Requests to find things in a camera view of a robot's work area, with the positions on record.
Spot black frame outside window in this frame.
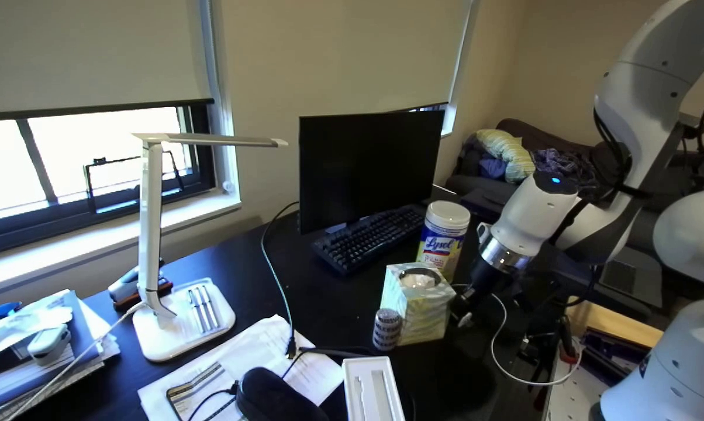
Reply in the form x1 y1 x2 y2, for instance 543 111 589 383
81 149 187 218

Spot grey and red stapler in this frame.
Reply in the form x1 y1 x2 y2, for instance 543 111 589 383
106 259 176 310

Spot white lamp cord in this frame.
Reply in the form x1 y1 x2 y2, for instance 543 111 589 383
6 301 147 421

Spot yellow patterned tissue box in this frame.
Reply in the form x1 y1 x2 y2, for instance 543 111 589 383
377 263 458 348

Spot white rectangular case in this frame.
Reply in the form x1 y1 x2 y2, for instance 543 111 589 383
340 354 408 421

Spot black computer monitor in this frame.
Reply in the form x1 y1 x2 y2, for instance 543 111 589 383
298 104 448 238

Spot small white gadget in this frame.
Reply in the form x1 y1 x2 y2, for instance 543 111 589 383
26 324 77 366

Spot dark window frame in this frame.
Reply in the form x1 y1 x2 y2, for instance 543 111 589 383
0 96 241 259

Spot grey monitor cable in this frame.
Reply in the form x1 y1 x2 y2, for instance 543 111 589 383
257 200 302 360

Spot light wooden board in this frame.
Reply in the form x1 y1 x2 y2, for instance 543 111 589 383
567 299 667 351

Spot grey wire glasses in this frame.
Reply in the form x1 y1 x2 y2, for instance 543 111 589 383
164 360 241 421

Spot black tools bundle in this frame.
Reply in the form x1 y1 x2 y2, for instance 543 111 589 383
577 325 653 383

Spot stack of books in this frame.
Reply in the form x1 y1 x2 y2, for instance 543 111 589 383
0 287 125 421

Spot white paper sheets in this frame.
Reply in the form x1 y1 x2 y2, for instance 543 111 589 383
135 312 347 421

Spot white desk lamp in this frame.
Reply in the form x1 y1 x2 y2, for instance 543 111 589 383
128 128 289 366

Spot pale yellow pillow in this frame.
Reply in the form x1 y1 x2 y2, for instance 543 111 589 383
473 126 537 182

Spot white perforated board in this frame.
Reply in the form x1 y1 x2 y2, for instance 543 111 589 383
540 356 626 421

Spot black rounded pouch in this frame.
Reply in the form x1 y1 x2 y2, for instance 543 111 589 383
233 366 334 421

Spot white charger cable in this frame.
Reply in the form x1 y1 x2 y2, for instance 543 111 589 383
486 291 585 391

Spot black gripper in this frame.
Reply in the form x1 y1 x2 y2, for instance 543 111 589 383
451 259 519 327

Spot Lysol wipes canister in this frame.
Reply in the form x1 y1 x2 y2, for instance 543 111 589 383
417 200 473 284

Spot black keyboard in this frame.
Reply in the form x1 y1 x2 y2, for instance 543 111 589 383
312 204 427 279

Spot wide beige roller blind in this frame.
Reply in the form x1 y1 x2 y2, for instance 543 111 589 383
0 0 216 117

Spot dark grey sofa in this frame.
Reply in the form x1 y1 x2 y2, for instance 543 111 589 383
441 115 704 272

